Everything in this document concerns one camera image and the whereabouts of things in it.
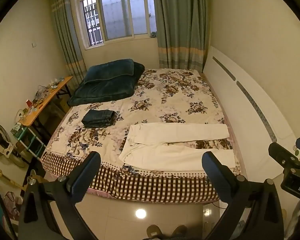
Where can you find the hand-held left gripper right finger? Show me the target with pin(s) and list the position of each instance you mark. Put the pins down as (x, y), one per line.
(211, 165)

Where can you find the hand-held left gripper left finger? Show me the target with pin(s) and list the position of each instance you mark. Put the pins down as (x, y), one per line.
(88, 165)

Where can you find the white pants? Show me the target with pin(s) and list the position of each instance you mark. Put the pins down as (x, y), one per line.
(165, 155)

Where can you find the folded dark jeans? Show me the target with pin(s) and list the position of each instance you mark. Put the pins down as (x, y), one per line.
(98, 118)

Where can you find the white headboard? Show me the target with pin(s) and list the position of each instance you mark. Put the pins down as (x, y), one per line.
(240, 110)

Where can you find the cardboard box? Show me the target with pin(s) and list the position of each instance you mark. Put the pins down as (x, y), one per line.
(63, 105)

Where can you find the person's brown shoe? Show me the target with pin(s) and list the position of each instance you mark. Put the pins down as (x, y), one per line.
(153, 231)
(180, 230)

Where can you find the dark green quilt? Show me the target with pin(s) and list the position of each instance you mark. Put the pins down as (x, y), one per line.
(102, 92)

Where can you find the wooden folding desk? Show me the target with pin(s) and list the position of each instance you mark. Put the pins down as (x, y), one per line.
(48, 100)

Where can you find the bed with floral sheet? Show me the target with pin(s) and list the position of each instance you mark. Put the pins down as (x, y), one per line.
(170, 97)

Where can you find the small red box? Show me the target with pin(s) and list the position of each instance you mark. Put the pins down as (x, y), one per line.
(29, 104)

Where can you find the pink patterned bag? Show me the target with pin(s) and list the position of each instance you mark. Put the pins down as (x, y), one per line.
(12, 205)

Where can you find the yellow broom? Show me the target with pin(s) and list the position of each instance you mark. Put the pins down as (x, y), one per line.
(0, 173)

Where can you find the dark green pillow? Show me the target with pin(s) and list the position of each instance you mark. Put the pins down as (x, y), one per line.
(110, 71)

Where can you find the green striped curtain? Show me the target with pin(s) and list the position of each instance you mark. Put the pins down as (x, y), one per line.
(180, 25)
(67, 35)

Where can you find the small windowsill item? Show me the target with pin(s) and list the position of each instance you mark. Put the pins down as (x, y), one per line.
(153, 34)

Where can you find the white framed window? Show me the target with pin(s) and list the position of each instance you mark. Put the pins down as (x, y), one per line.
(115, 12)

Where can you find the teal frame shelf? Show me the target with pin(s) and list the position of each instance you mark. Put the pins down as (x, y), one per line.
(30, 140)

